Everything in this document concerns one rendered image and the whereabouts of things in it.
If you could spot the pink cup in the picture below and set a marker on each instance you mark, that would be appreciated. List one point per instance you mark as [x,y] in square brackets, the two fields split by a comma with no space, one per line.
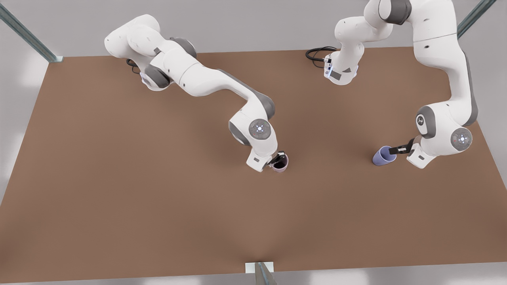
[282,168]

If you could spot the purple cup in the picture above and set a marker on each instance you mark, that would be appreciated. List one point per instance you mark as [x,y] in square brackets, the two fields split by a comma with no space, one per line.
[382,157]

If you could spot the silver frame post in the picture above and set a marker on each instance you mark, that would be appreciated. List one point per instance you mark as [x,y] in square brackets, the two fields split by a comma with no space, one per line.
[27,36]
[261,274]
[473,18]

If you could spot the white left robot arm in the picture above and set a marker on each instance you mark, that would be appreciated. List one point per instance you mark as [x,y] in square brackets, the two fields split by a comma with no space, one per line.
[439,47]

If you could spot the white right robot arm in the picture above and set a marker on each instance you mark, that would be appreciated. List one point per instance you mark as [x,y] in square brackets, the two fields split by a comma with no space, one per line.
[206,81]

